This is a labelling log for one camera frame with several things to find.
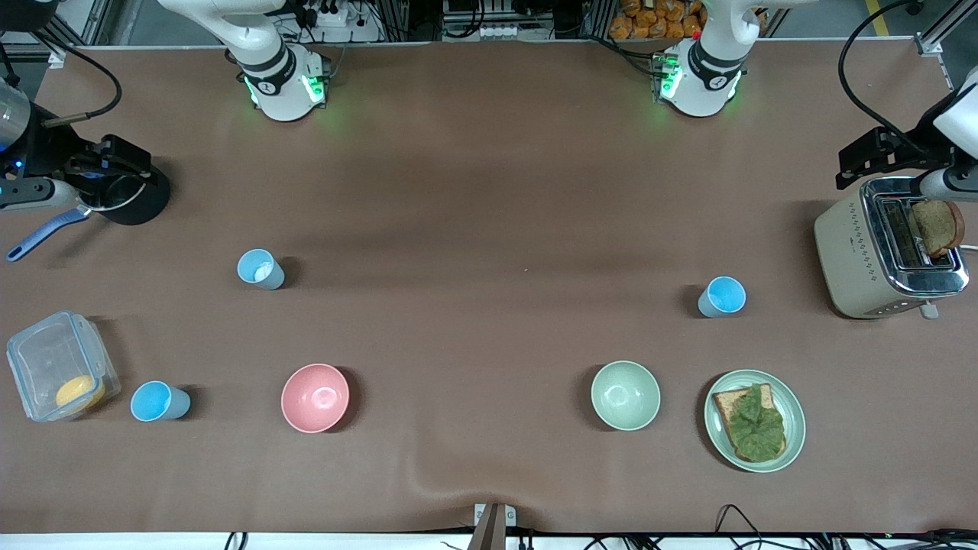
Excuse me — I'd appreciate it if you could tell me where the light blue plastic cup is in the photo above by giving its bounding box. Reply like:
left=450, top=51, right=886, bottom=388
left=130, top=380, right=192, bottom=422
left=697, top=276, right=747, bottom=319
left=236, top=248, right=286, bottom=291

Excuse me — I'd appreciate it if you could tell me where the dark brown bread slice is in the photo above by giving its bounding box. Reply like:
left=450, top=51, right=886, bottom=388
left=908, top=197, right=967, bottom=259

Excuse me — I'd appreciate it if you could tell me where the beige chrome toaster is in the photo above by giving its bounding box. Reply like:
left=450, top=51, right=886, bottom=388
left=813, top=176, right=971, bottom=320

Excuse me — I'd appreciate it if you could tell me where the clear plastic food container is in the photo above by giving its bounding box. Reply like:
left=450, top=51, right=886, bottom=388
left=6, top=310, right=122, bottom=422

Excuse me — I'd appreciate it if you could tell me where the yellow round food piece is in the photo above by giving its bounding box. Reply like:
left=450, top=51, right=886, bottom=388
left=55, top=374, right=107, bottom=414

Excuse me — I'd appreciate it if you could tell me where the white power strip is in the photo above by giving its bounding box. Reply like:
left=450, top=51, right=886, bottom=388
left=304, top=0, right=354, bottom=28

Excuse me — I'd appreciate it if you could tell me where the pale green plate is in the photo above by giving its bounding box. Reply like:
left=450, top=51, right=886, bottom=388
left=704, top=370, right=807, bottom=474

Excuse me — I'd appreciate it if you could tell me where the bag of orange snacks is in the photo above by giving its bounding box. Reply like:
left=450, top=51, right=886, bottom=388
left=609, top=0, right=704, bottom=41

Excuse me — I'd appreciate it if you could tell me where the brown toast slice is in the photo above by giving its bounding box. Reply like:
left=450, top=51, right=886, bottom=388
left=712, top=383, right=788, bottom=464

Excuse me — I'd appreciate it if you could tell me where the green lettuce leaf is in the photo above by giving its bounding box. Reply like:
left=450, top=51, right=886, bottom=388
left=726, top=384, right=787, bottom=462

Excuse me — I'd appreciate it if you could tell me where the pink bowl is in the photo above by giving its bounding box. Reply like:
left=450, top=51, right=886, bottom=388
left=280, top=363, right=351, bottom=434

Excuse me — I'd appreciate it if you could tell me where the pale green bowl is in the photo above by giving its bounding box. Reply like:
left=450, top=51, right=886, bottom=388
left=590, top=360, right=662, bottom=432

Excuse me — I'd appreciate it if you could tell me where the black saucepan blue handle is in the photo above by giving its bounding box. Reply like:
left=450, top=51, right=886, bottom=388
left=6, top=157, right=172, bottom=263

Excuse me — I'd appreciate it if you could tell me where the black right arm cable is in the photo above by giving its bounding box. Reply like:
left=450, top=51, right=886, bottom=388
left=0, top=32, right=123, bottom=128

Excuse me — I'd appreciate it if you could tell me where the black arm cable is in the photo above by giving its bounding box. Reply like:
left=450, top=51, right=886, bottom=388
left=0, top=32, right=123, bottom=128
left=837, top=0, right=927, bottom=154

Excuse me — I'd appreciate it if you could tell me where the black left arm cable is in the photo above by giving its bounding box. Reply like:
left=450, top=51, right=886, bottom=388
left=837, top=0, right=927, bottom=154

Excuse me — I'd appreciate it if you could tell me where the black looped floor cable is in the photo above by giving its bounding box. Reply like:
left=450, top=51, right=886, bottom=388
left=714, top=503, right=774, bottom=550

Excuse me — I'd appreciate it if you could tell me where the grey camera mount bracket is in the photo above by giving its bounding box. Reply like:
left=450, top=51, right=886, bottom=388
left=468, top=503, right=517, bottom=550

